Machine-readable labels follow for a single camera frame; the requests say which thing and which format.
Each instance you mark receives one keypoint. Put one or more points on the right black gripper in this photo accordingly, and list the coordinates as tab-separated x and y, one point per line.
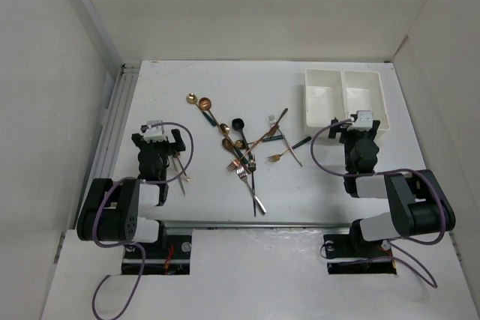
343	127

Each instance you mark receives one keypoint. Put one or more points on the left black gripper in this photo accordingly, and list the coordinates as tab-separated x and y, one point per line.
172	148

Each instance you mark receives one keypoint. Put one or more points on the silver knife-like utensil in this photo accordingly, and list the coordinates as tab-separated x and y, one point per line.
179	178

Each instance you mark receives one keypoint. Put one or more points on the rose gold fork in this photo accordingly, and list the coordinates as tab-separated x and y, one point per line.
232	167

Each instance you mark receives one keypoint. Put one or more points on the black spoon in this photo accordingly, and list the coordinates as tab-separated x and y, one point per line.
238	125

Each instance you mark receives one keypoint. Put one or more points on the black fork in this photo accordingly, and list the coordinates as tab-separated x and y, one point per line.
252	167

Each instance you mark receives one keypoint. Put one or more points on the silver fork long handle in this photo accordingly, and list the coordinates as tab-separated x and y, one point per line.
242	174

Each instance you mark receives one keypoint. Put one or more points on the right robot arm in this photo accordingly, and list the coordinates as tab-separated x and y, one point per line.
417	203

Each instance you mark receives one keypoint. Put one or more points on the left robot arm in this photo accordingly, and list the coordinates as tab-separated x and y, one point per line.
110	212

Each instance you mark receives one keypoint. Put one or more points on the right white container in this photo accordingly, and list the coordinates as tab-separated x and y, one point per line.
364	91

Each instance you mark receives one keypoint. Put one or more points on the white container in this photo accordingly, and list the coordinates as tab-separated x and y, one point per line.
323	99
364	91

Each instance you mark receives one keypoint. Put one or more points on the left white container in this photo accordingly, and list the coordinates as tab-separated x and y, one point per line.
323	99

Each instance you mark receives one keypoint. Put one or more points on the dark copper spoon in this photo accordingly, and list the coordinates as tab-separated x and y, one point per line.
229	146

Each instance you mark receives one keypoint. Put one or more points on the copper fork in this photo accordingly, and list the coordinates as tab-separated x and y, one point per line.
275	125

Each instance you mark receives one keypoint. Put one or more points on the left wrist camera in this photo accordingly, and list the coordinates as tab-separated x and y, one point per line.
153	131

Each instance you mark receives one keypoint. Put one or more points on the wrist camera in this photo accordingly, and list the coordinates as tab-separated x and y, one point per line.
153	131
362	121

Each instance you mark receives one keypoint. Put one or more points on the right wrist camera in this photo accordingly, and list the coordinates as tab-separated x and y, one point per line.
362	121

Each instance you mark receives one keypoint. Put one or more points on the aluminium rail frame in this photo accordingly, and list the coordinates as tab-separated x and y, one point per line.
110	127

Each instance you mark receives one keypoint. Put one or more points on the gold spoon slim handle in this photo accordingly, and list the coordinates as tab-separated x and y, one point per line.
225	130

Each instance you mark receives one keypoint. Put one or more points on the gold fork green handle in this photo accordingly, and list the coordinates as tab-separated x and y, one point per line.
277	157

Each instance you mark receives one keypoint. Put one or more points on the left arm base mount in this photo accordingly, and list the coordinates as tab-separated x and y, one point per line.
171	254

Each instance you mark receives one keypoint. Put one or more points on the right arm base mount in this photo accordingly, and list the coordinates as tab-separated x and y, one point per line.
347	256

